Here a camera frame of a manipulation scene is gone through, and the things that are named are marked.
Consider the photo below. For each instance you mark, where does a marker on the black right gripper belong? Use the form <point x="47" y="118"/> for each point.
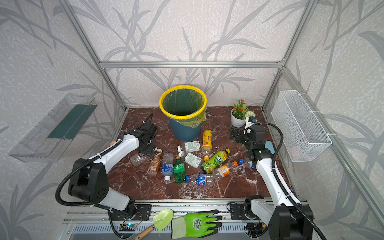
<point x="240" y="136"/>

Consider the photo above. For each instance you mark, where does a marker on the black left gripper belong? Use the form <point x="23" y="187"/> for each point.
<point x="148" y="149"/>

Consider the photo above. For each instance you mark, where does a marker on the clear crushed plastic bottle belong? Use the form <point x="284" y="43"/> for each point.
<point x="137" y="159"/>

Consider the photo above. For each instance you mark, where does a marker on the clear Pepsi bottle blue label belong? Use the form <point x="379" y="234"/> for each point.
<point x="247" y="163"/>

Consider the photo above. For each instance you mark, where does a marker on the orange tea bottle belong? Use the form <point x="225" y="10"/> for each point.
<point x="155" y="163"/>

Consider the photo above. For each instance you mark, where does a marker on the water bottle blue label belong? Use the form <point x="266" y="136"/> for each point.
<point x="168" y="166"/>

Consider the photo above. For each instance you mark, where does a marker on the yellow orange drink bottle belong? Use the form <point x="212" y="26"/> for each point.
<point x="207" y="140"/>

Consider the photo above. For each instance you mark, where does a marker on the orange cap clear bottle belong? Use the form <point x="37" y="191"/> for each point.
<point x="224" y="170"/>

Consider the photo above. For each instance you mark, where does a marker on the green soda bottle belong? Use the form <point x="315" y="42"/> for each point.
<point x="179" y="171"/>

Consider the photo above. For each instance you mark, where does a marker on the green label juice bottle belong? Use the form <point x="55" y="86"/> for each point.
<point x="217" y="159"/>

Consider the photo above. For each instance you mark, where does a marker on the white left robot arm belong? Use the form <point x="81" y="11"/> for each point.
<point x="88" y="183"/>

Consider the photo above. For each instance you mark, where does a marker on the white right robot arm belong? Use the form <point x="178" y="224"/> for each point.
<point x="286" y="217"/>

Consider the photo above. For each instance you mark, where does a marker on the teal ribbed trash bin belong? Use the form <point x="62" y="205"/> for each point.
<point x="183" y="133"/>

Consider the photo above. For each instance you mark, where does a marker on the green plastic bin liner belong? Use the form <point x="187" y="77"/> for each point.
<point x="185" y="105"/>

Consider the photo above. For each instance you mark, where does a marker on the white plant pot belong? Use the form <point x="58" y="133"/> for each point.
<point x="237" y="120"/>

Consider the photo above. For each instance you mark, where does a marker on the green artificial plant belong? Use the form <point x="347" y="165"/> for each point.
<point x="240" y="110"/>

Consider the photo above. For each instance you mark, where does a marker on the upper white cap bottle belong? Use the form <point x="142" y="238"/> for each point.
<point x="187" y="147"/>

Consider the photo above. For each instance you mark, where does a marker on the white cap bottle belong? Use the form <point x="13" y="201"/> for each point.
<point x="187" y="147"/>
<point x="190" y="159"/>

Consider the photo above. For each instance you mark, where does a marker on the lower white cap bottle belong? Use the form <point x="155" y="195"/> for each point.
<point x="190" y="159"/>

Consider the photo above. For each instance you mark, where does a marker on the green garden trowel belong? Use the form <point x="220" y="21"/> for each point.
<point x="161" y="220"/>

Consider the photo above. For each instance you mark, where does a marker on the small circuit board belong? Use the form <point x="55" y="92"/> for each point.
<point x="128" y="227"/>

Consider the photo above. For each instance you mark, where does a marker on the green work glove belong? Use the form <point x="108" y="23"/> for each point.
<point x="196" y="225"/>

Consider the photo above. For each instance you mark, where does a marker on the white wire mesh basket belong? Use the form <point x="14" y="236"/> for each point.
<point x="304" y="136"/>

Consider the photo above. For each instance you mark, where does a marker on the clear acrylic wall shelf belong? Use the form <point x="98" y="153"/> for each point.
<point x="49" y="139"/>

